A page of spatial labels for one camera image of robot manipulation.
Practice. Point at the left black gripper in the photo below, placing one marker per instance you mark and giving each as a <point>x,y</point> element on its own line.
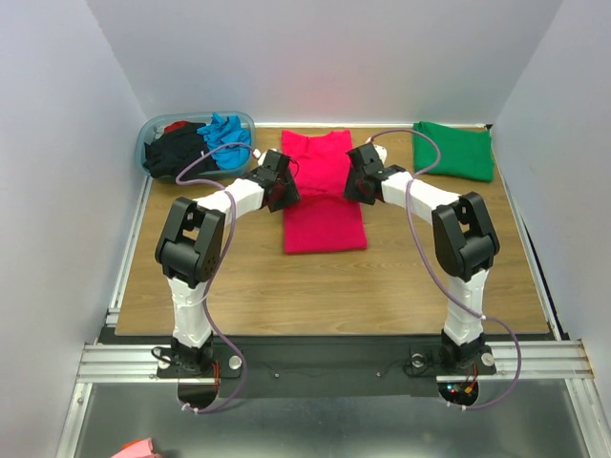
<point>292,195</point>

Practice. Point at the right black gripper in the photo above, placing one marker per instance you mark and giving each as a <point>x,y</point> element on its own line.
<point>355,186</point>

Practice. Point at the pink red t shirt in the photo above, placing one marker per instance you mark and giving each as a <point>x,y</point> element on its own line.
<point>323,221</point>

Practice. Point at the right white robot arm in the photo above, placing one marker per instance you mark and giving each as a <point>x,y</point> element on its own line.
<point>464,239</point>

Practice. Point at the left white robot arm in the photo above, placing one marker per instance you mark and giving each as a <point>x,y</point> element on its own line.
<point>194,241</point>

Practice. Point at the blue t shirt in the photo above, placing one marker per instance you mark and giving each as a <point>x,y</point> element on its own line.
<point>228,139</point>

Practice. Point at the green folded t shirt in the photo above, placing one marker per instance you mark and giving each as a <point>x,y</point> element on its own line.
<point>465,154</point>

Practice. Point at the black t shirt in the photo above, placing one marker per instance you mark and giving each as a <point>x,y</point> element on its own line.
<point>168,155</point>

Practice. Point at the red garment in bin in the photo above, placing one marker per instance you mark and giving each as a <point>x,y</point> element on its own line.
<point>175,126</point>

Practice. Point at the translucent blue plastic bin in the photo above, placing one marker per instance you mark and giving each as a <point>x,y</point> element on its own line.
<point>153,129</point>

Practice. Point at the pink cloth at bottom edge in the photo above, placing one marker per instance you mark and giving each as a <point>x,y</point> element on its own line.
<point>142,448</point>

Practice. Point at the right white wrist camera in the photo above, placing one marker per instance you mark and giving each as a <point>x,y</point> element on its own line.
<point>380,150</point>

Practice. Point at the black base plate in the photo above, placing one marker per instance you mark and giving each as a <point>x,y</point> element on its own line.
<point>325,366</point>

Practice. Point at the aluminium frame rail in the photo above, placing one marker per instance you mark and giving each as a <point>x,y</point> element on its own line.
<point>543,360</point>

